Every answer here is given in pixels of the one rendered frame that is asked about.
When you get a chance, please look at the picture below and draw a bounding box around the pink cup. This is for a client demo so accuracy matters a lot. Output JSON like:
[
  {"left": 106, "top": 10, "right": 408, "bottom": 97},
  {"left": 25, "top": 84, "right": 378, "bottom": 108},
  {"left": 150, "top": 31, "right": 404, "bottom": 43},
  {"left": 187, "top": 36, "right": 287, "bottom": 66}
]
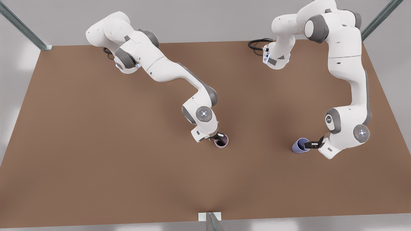
[{"left": 214, "top": 134, "right": 229, "bottom": 149}]

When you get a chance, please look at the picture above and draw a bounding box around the silver frame post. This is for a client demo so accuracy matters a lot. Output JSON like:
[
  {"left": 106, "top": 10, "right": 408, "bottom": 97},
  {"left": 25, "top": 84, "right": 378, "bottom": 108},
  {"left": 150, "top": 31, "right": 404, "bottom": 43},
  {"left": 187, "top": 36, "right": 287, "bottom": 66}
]
[
  {"left": 198, "top": 212, "right": 225, "bottom": 231},
  {"left": 0, "top": 3, "right": 53, "bottom": 51},
  {"left": 361, "top": 0, "right": 404, "bottom": 41}
]

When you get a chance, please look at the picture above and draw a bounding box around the purple cup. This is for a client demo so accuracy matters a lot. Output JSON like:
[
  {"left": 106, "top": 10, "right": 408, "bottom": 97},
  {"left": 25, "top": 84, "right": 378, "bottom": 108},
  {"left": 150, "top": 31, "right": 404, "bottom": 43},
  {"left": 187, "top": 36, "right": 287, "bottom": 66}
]
[{"left": 292, "top": 138, "right": 311, "bottom": 154}]

